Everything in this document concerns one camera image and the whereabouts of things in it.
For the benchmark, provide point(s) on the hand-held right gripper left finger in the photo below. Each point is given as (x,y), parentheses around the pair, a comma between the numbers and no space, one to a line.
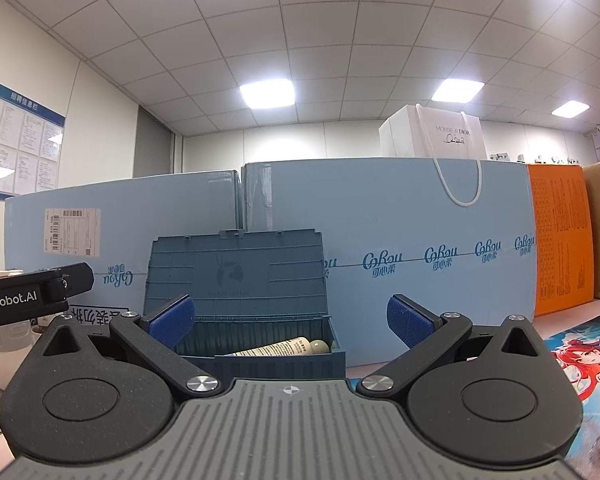
(172,317)

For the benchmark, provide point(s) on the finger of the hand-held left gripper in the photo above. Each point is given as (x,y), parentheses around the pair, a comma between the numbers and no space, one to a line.
(77,280)

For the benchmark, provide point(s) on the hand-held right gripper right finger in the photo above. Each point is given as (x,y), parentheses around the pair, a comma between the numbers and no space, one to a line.
(410,317)

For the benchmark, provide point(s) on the blue plastic storage box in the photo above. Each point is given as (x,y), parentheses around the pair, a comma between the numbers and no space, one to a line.
(240,285)

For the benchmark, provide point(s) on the white shipping label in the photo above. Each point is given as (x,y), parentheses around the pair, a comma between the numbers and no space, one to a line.
(72,234)

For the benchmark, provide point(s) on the white cup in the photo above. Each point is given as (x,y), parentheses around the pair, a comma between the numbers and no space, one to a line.
(2,365)

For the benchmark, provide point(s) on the large blue carton with label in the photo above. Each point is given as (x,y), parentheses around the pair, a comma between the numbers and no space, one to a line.
(145,210)

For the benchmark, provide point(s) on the large blue printed carton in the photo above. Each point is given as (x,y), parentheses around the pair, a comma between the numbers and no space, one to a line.
(380,220)

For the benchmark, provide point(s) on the cream tube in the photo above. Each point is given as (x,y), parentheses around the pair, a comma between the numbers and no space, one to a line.
(280,348)

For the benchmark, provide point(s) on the grey door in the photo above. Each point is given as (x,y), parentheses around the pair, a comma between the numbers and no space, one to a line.
(157,145)

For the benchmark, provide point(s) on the orange box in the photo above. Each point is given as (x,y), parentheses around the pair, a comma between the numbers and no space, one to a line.
(560,240)

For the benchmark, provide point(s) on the printed desk mat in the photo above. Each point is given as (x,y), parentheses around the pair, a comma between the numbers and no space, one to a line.
(585,365)

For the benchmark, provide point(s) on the white paper bag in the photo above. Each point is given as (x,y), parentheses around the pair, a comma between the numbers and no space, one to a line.
(430,132)

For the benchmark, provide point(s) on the ceiling light panel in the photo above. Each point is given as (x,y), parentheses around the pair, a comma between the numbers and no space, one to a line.
(571,110)
(459,91)
(267,94)

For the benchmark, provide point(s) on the wall notice poster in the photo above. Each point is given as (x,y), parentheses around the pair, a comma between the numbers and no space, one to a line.
(15,140)

